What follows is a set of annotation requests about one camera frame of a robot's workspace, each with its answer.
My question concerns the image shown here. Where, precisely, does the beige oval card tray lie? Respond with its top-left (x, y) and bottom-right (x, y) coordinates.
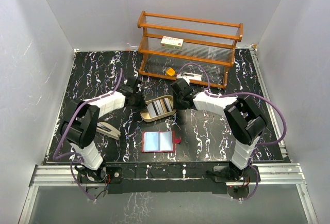
top-left (140, 95), bottom-right (176, 122)

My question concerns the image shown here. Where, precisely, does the red card holder wallet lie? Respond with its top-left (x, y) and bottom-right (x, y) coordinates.
top-left (142, 131), bottom-right (181, 153)

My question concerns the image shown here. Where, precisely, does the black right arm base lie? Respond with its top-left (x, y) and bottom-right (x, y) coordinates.
top-left (206, 163), bottom-right (260, 204)

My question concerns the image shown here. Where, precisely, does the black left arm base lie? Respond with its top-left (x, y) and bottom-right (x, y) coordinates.
top-left (70, 159), bottom-right (122, 204)

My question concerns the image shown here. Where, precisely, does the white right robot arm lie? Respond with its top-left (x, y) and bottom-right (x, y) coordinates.
top-left (171, 78), bottom-right (267, 181)

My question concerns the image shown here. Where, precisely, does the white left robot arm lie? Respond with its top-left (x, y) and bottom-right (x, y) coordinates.
top-left (53, 77), bottom-right (146, 182)

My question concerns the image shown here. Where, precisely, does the white stapler on shelf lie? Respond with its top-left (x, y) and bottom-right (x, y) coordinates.
top-left (182, 72), bottom-right (202, 81)

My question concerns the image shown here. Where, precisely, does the orange yellow small block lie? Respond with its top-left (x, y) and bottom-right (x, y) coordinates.
top-left (166, 67), bottom-right (176, 77)

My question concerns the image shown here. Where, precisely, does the beige grey stapler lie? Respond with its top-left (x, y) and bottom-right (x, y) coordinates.
top-left (96, 122), bottom-right (121, 140)

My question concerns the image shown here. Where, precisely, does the orange wooden shelf rack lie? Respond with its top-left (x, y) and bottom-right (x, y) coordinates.
top-left (137, 11), bottom-right (243, 89)

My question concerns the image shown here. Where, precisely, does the white red medicine box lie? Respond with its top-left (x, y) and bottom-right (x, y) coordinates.
top-left (160, 36), bottom-right (184, 50)

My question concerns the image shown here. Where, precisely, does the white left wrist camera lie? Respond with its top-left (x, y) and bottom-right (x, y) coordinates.
top-left (123, 78), bottom-right (142, 93)

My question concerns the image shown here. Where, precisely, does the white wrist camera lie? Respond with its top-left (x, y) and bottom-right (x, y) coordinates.
top-left (176, 73), bottom-right (190, 85)
top-left (123, 78), bottom-right (142, 93)

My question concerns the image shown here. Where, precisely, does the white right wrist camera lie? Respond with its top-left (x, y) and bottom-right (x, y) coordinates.
top-left (176, 73), bottom-right (190, 85)

